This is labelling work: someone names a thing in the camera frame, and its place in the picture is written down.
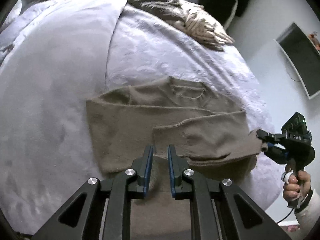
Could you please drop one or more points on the person's right hand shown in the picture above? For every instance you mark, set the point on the person's right hand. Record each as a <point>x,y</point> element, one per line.
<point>293,190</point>

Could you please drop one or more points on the beige knitted clothes pile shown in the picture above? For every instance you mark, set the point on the beige knitted clothes pile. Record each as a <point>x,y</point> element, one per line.
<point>189,18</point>

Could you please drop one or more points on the lavender bed blanket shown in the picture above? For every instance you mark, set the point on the lavender bed blanket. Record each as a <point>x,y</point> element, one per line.
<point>65,51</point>

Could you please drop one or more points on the white sleeve forearm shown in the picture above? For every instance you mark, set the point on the white sleeve forearm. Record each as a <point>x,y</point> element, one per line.
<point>308,217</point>

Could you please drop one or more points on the dark wall-mounted screen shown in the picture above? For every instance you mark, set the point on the dark wall-mounted screen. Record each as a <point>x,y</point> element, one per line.
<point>304,57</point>

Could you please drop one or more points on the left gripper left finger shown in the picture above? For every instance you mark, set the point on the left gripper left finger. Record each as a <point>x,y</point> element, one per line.
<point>101,209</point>

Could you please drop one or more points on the taupe knit sweater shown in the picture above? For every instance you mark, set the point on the taupe knit sweater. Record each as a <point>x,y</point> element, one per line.
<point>208,130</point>

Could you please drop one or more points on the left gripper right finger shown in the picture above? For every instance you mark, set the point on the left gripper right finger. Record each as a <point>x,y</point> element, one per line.
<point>219,209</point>

